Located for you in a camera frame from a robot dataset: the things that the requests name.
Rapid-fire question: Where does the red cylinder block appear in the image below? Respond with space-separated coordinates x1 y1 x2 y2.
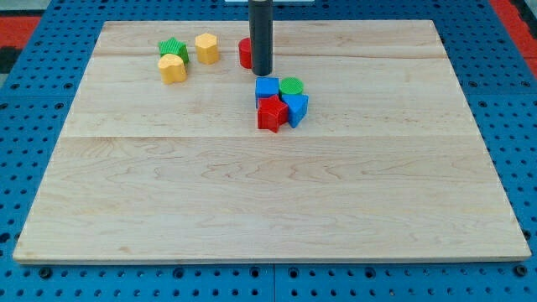
238 37 252 69

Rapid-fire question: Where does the red star block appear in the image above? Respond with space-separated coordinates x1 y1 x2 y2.
257 95 289 133

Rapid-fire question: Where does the blue triangle block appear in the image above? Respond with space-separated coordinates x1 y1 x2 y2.
282 94 309 128

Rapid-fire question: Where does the blue cube block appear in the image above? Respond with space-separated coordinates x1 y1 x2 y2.
254 77 279 107

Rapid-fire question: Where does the green cylinder block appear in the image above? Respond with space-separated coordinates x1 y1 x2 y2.
279 77 304 95

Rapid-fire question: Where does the light wooden board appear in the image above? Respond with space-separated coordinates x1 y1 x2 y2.
13 20 531 265

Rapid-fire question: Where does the yellow hexagon block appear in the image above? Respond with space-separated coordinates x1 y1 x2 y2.
195 33 220 65

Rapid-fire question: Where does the yellow heart block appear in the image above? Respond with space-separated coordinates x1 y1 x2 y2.
158 54 188 85

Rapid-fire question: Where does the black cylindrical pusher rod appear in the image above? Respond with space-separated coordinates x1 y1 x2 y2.
248 0 274 76

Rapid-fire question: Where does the green star block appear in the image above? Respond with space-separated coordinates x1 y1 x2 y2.
158 37 190 64

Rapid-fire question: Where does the blue perforated table panel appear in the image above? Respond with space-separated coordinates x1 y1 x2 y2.
1 0 536 301

